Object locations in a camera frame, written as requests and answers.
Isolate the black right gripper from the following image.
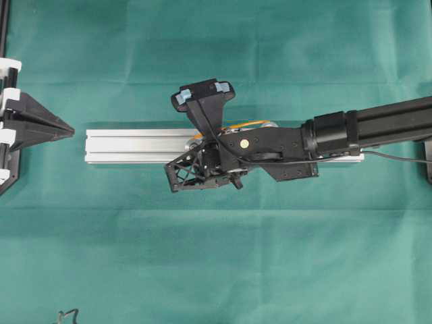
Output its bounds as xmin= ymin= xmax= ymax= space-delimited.
xmin=164 ymin=125 xmax=318 ymax=192

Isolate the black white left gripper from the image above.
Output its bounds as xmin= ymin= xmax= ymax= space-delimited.
xmin=1 ymin=57 xmax=74 ymax=194

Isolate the orange rubber belt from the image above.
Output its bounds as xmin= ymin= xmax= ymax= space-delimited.
xmin=194 ymin=119 xmax=274 ymax=140

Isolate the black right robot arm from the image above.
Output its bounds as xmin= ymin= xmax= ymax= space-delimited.
xmin=196 ymin=97 xmax=431 ymax=189

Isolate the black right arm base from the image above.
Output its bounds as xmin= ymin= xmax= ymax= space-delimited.
xmin=420 ymin=138 xmax=432 ymax=184

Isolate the upper aluminium pulley shaft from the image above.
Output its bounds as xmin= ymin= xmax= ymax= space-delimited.
xmin=185 ymin=138 xmax=204 ymax=153

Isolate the aluminium pulley shaft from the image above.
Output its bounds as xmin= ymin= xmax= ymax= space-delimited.
xmin=261 ymin=121 xmax=278 ymax=128
xmin=185 ymin=138 xmax=204 ymax=153

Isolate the lower aluminium pulley shaft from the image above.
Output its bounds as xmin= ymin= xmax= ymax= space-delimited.
xmin=261 ymin=121 xmax=278 ymax=128

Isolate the green table cloth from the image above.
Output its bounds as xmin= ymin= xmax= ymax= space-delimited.
xmin=1 ymin=1 xmax=431 ymax=323

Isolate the black camera cable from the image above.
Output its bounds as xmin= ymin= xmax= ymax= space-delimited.
xmin=194 ymin=97 xmax=432 ymax=166

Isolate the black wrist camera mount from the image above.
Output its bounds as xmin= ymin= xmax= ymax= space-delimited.
xmin=171 ymin=78 xmax=237 ymax=173

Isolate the aluminium extrusion rail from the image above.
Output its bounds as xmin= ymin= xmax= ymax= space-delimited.
xmin=84 ymin=127 xmax=365 ymax=165

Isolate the black bent wire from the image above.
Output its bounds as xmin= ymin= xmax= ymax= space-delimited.
xmin=56 ymin=308 xmax=80 ymax=324

